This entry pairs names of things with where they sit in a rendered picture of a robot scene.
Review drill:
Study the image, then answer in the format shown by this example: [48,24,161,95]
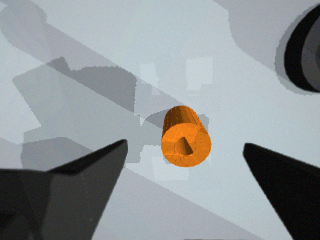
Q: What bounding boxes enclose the orange knob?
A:
[161,105,211,167]

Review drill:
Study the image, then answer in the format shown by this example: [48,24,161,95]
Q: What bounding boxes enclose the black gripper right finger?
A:
[242,143,320,240]

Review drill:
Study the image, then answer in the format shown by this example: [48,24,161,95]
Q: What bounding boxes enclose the dark grey round pedestal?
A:
[284,4,320,94]

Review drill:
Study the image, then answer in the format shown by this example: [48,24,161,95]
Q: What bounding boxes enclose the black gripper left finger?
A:
[0,139,128,240]

